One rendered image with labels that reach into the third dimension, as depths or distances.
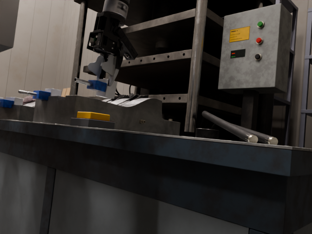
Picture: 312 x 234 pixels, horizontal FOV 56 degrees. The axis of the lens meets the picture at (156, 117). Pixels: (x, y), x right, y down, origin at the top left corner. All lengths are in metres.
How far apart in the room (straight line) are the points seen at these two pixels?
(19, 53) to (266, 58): 6.80
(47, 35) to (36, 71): 0.99
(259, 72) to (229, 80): 0.16
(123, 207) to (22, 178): 0.52
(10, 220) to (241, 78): 1.17
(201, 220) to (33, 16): 7.75
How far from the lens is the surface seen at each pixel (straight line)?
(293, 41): 3.56
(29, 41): 7.92
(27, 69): 7.79
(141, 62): 1.90
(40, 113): 1.06
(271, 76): 1.46
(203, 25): 1.60
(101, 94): 0.91
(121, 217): 0.67
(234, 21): 1.64
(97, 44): 0.90
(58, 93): 1.04
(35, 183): 1.01
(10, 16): 0.50
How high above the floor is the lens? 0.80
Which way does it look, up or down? 4 degrees up
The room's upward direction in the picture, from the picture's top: 6 degrees clockwise
